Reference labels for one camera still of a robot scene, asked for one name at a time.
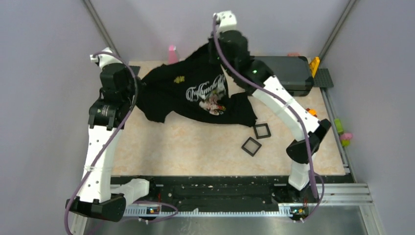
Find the small gold brooch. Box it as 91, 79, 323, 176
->
173, 76, 185, 84

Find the pink wedge stand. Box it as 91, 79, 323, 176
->
168, 45, 180, 64

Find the dark grey baseplate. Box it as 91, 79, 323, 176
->
130, 66, 141, 77
314, 68, 334, 88

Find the green toy block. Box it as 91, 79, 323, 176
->
334, 118, 344, 135

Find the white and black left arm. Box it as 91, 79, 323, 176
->
66, 63, 157, 222

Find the black hard carrying case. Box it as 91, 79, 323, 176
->
255, 56, 314, 96

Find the aluminium frame rail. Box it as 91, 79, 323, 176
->
123, 184, 372, 221

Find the yellow toy piece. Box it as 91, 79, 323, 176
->
309, 56, 320, 78

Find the pink toy block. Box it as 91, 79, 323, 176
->
339, 133, 353, 147

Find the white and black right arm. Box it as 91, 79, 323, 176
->
209, 29, 331, 202

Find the salmon toy block behind case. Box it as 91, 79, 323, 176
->
287, 52, 300, 57

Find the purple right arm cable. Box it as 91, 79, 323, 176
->
212, 14, 325, 222

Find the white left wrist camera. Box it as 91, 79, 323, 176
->
90, 47, 121, 70

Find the black square frame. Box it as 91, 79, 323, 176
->
241, 137, 262, 157
253, 123, 272, 140

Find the dark grey baseplate right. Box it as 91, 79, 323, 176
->
314, 68, 334, 88

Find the orange toy car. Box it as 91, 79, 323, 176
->
306, 108, 318, 118

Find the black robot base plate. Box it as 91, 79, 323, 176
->
107, 175, 355, 213

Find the dark grey baseplate left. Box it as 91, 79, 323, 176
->
130, 66, 141, 77

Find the black printed t-shirt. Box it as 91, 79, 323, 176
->
136, 44, 257, 127

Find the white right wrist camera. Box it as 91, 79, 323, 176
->
213, 10, 237, 34

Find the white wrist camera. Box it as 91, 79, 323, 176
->
213, 10, 237, 34
90, 47, 121, 70

